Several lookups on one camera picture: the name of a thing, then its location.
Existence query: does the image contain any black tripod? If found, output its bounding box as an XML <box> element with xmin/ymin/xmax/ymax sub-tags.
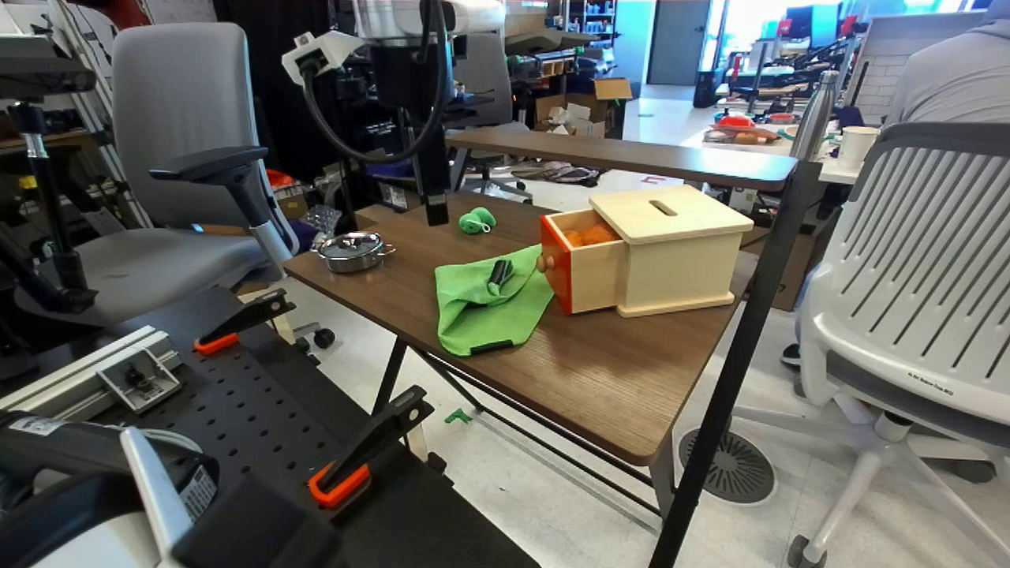
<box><xmin>0</xmin><ymin>37</ymin><xmax>102</xmax><ymax>319</ymax></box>

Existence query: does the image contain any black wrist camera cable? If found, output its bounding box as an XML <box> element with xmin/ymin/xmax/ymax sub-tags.
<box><xmin>297</xmin><ymin>69</ymin><xmax>451</xmax><ymax>170</ymax></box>

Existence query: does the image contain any steel pot with lid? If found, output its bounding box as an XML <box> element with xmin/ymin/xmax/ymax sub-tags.
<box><xmin>310</xmin><ymin>227</ymin><xmax>399</xmax><ymax>278</ymax></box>

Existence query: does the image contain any white slatted office chair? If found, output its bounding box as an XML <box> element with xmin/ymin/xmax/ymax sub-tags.
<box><xmin>784</xmin><ymin>117</ymin><xmax>1010</xmax><ymax>568</ymax></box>

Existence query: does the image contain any brown wooden desk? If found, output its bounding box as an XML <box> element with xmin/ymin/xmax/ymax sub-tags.
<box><xmin>446</xmin><ymin>122</ymin><xmax>838</xmax><ymax>195</ymax></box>

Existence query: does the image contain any light wooden box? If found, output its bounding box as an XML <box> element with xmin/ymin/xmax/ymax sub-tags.
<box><xmin>587</xmin><ymin>185</ymin><xmax>758</xmax><ymax>323</ymax></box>

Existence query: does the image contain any black table frame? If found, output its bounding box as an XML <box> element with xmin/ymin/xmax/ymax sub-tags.
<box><xmin>371</xmin><ymin>334</ymin><xmax>668</xmax><ymax>522</ymax></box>

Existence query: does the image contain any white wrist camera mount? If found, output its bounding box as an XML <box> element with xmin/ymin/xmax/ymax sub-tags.
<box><xmin>279</xmin><ymin>29</ymin><xmax>367</xmax><ymax>88</ymax></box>

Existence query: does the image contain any grey padded office chair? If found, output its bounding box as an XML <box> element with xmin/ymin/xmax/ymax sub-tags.
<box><xmin>14</xmin><ymin>20</ymin><xmax>306</xmax><ymax>341</ymax></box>

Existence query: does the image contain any green cloth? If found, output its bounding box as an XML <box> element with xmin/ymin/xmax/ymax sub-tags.
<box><xmin>428</xmin><ymin>239</ymin><xmax>558</xmax><ymax>359</ymax></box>

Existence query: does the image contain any person in grey hoodie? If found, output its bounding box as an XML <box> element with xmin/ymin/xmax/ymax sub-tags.
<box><xmin>880</xmin><ymin>20</ymin><xmax>1010</xmax><ymax>134</ymax></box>

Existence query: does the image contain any black orange bar clamp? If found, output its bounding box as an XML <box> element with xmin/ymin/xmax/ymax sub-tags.
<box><xmin>189</xmin><ymin>288</ymin><xmax>299</xmax><ymax>359</ymax></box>
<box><xmin>303</xmin><ymin>383</ymin><xmax>439</xmax><ymax>517</ymax></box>

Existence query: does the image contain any orange wooden drawer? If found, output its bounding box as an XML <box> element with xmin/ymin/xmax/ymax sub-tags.
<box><xmin>538</xmin><ymin>205</ymin><xmax>628</xmax><ymax>319</ymax></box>

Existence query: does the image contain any cardboard box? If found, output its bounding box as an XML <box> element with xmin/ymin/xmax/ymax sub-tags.
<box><xmin>527</xmin><ymin>75</ymin><xmax>637</xmax><ymax>144</ymax></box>

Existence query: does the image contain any green plush toy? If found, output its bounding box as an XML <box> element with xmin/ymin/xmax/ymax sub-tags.
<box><xmin>454</xmin><ymin>205</ymin><xmax>501</xmax><ymax>239</ymax></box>

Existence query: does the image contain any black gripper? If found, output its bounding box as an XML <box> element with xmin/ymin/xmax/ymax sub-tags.
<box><xmin>367</xmin><ymin>29</ymin><xmax>458</xmax><ymax>232</ymax></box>

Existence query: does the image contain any black perforated mounting board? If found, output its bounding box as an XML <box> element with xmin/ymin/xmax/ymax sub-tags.
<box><xmin>99</xmin><ymin>323</ymin><xmax>542</xmax><ymax>568</ymax></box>

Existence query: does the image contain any aluminium extrusion rail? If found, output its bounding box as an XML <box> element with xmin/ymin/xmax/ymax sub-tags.
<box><xmin>0</xmin><ymin>323</ymin><xmax>187</xmax><ymax>421</ymax></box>

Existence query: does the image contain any black round floor grate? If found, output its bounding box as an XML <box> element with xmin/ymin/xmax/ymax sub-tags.
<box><xmin>676</xmin><ymin>426</ymin><xmax>781</xmax><ymax>510</ymax></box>

